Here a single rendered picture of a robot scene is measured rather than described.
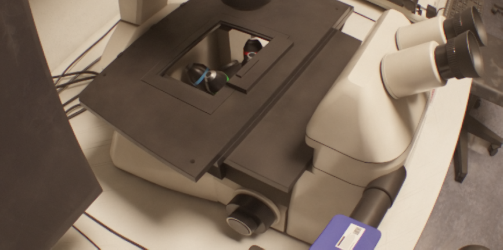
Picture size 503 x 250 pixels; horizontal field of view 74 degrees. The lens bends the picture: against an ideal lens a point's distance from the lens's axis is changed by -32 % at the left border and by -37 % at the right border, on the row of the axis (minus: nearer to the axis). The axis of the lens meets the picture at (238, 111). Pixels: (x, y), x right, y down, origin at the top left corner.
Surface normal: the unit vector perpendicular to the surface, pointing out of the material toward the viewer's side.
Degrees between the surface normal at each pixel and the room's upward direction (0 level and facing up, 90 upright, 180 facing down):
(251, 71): 0
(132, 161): 49
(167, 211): 0
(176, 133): 0
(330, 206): 90
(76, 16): 90
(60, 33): 90
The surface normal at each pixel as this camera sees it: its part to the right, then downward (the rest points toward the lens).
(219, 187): -0.58, 0.61
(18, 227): 0.81, 0.33
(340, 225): -0.07, -0.70
